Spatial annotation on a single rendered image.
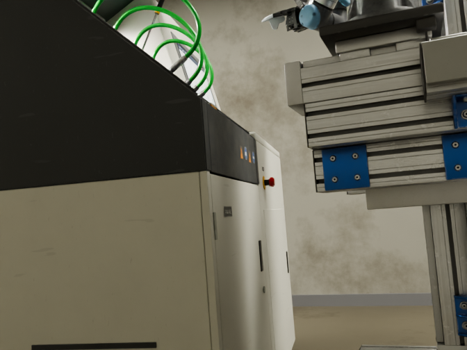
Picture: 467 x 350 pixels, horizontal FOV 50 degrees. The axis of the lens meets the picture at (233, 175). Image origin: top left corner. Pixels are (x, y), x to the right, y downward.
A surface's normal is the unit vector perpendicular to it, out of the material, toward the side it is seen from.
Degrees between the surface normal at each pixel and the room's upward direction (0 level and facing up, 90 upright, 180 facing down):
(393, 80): 90
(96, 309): 90
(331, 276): 90
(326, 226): 90
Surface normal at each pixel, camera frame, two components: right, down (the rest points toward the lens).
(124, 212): -0.22, -0.06
